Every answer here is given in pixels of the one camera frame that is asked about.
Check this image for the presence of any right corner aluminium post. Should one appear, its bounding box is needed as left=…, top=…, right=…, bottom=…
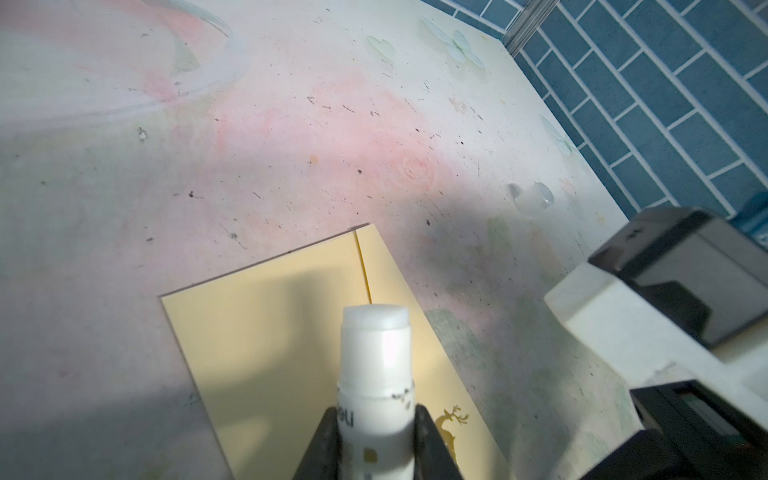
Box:
left=502, top=0, right=560, bottom=57

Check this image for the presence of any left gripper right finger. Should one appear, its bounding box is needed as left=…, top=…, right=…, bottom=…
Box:
left=414, top=404, right=463, bottom=480

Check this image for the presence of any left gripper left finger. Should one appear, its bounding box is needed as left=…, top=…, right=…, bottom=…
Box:
left=293, top=407, right=341, bottom=480

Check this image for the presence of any yellow envelope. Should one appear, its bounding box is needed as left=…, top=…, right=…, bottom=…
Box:
left=162, top=225, right=512, bottom=479

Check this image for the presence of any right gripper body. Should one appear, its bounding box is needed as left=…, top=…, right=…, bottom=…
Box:
left=583, top=383, right=767, bottom=479

